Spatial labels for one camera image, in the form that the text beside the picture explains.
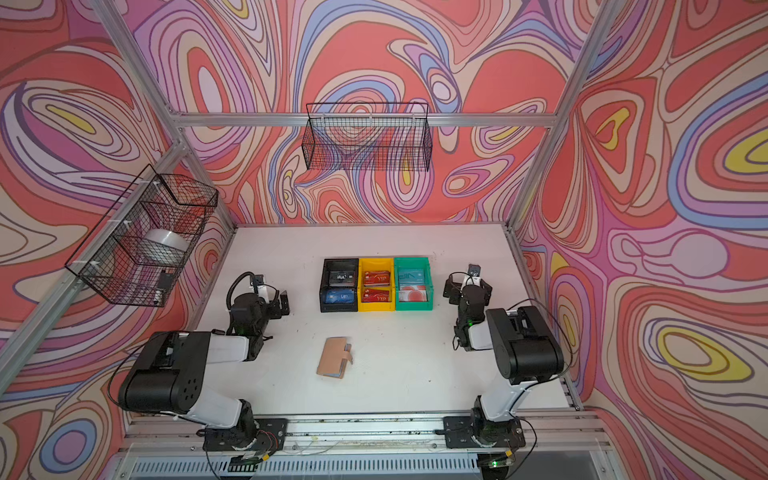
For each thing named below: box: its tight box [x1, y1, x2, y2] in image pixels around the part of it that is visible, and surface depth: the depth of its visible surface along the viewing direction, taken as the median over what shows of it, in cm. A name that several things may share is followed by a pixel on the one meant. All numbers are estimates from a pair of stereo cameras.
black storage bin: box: [319, 258, 359, 313], surface depth 101 cm
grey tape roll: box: [143, 228, 189, 265], surface depth 74 cm
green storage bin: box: [394, 257, 434, 311], surface depth 101 cm
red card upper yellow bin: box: [364, 271, 391, 286], surface depth 103 cm
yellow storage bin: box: [358, 257, 395, 312], surface depth 101 cm
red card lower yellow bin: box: [362, 288, 390, 303], surface depth 101 cm
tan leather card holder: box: [316, 337, 353, 379], surface depth 86 cm
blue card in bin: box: [325, 288, 355, 304], surface depth 100 cm
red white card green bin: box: [400, 285, 427, 302], surface depth 100 cm
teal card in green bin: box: [399, 268, 425, 284], surface depth 103 cm
